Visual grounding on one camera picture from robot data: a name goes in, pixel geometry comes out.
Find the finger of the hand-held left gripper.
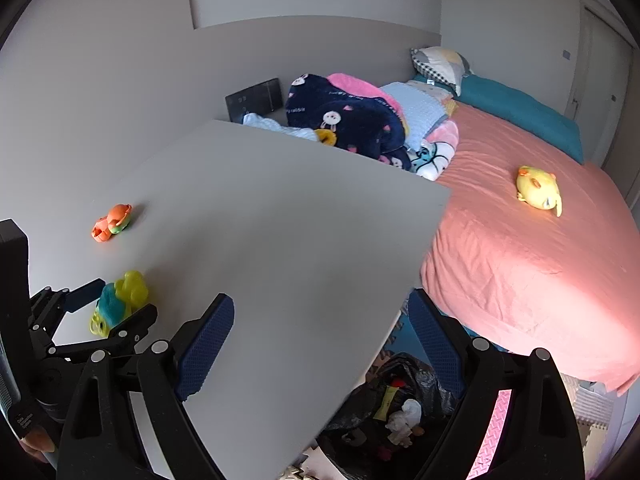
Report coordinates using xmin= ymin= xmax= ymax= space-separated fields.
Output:
xmin=30 ymin=278 xmax=107 ymax=331
xmin=47 ymin=304 xmax=159 ymax=361

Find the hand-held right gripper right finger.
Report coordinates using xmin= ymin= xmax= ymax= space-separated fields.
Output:
xmin=407 ymin=287 xmax=586 ymax=480

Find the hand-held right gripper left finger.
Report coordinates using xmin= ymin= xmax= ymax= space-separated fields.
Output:
xmin=56 ymin=294 xmax=236 ymax=480

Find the blue yellow turtle toy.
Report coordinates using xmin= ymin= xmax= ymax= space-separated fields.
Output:
xmin=90 ymin=270 xmax=151 ymax=337

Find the black trash bag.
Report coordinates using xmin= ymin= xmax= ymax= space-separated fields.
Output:
xmin=315 ymin=352 xmax=463 ymax=480

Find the person's left hand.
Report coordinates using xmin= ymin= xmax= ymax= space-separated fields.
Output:
xmin=22 ymin=434 xmax=57 ymax=461

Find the orange and green carrot toy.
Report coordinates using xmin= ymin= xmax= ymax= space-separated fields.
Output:
xmin=91 ymin=203 xmax=133 ymax=242

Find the pink bed sheet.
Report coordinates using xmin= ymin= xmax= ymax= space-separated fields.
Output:
xmin=420 ymin=105 xmax=640 ymax=396

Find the foam puzzle floor mat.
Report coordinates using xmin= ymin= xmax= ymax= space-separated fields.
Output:
xmin=382 ymin=300 xmax=618 ymax=480

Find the yellow chick plush toy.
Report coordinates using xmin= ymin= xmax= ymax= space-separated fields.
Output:
xmin=515 ymin=165 xmax=563 ymax=218

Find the white cartoon print blanket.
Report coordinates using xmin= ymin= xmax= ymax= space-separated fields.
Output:
xmin=407 ymin=120 xmax=460 ymax=182

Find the light blue cloth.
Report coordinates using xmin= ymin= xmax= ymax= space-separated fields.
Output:
xmin=242 ymin=112 xmax=321 ymax=143

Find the light blue quilted blanket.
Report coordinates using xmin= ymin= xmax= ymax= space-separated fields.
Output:
xmin=380 ymin=81 xmax=451 ymax=148

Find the navy rabbit print blanket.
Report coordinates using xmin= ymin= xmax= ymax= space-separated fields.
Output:
xmin=285 ymin=72 xmax=413 ymax=171

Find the teal pillow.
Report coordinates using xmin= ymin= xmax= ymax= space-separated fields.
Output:
xmin=412 ymin=74 xmax=585 ymax=165

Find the checkered patchwork pillow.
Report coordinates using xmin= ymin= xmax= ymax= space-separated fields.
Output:
xmin=411 ymin=46 xmax=473 ymax=97

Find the white door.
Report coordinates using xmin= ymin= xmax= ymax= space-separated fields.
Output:
xmin=565 ymin=2 xmax=637 ymax=171

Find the black wall switch panel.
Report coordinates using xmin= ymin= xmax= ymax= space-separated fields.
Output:
xmin=225 ymin=78 xmax=286 ymax=123

